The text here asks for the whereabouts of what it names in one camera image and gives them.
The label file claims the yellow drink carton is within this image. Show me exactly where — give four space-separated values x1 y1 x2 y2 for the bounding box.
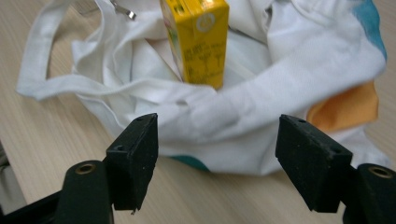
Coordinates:
159 0 231 91

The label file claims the silver metal zipper pull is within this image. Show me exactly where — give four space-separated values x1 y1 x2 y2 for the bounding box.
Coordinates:
109 0 137 21

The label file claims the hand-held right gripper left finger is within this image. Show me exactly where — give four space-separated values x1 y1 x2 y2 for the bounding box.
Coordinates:
106 113 160 215

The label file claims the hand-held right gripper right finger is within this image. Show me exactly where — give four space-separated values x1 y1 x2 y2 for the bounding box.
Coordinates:
275 114 354 214

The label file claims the white cloth tote bag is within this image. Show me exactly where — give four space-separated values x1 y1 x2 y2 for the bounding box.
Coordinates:
16 0 392 175

